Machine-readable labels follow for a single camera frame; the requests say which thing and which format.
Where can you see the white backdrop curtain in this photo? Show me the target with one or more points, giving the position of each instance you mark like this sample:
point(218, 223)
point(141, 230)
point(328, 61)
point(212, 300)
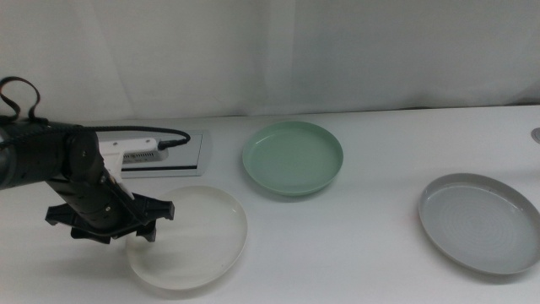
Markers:
point(295, 55)

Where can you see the grey shallow bowl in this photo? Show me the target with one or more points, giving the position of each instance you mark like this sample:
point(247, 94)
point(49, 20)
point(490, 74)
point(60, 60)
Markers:
point(481, 224)

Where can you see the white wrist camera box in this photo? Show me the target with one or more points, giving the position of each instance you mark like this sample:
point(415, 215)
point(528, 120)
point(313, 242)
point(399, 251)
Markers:
point(126, 150)

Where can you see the white shallow bowl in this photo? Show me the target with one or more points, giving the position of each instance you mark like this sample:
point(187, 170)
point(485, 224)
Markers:
point(198, 245)

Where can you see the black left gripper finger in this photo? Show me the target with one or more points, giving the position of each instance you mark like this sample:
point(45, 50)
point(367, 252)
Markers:
point(90, 237)
point(147, 231)

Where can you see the pale green shallow bowl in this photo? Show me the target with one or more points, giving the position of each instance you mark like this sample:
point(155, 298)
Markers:
point(291, 160)

